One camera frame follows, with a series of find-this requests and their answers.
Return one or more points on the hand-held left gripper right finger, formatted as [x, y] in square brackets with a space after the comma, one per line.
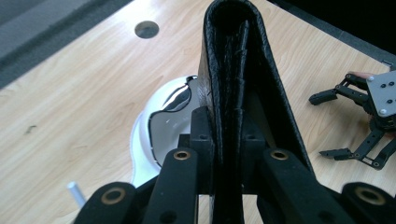
[252, 168]

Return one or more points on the grey tape piece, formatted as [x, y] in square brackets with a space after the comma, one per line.
[389, 63]

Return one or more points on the grey table grommet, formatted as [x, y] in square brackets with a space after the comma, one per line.
[146, 29]

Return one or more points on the white stand with pole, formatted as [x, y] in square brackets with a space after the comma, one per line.
[141, 155]

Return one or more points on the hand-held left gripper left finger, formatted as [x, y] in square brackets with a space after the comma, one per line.
[204, 155]

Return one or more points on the black leather wallet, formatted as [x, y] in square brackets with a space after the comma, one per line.
[236, 62]

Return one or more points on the black curtain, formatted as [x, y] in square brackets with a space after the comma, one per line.
[358, 18]

